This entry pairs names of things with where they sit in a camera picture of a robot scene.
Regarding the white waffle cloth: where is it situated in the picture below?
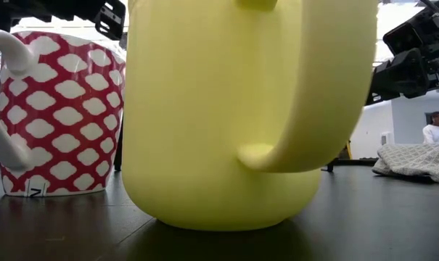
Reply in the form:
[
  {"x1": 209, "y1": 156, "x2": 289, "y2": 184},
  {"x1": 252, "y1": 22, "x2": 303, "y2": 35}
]
[{"x1": 372, "y1": 141, "x2": 439, "y2": 184}]

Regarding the large yellow mug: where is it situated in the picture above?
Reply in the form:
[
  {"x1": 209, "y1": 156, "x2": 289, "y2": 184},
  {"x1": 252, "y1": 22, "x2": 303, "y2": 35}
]
[{"x1": 121, "y1": 0, "x2": 380, "y2": 232}]

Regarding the person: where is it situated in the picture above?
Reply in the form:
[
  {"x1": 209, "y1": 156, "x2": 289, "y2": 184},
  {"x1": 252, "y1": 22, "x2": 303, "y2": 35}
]
[{"x1": 422, "y1": 111, "x2": 439, "y2": 144}]

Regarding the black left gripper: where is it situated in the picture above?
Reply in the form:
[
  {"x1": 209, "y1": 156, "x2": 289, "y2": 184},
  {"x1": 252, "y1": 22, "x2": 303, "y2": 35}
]
[{"x1": 41, "y1": 0, "x2": 126, "y2": 41}]

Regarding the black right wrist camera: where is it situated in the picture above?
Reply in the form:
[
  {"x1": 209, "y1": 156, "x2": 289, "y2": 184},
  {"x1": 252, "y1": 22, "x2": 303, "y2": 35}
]
[{"x1": 382, "y1": 21, "x2": 425, "y2": 55}]

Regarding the red white patterned mug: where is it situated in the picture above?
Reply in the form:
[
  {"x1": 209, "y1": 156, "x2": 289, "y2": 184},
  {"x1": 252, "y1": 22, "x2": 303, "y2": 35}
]
[{"x1": 0, "y1": 28, "x2": 126, "y2": 198}]

